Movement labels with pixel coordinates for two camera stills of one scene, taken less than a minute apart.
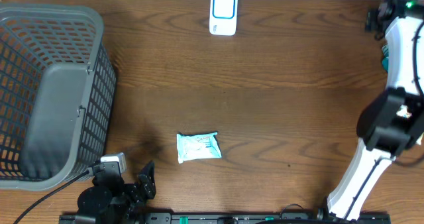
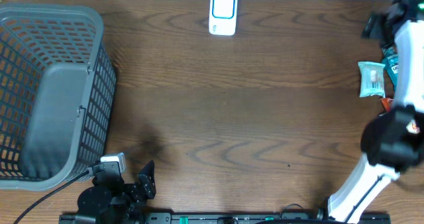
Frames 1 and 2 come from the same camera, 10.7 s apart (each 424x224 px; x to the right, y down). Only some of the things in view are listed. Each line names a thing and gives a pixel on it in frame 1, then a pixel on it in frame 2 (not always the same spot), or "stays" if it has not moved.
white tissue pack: x=191 y=146 -> x=372 y=79
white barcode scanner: x=223 y=12 stays
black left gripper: x=140 y=195 stays
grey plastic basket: x=57 y=86 stays
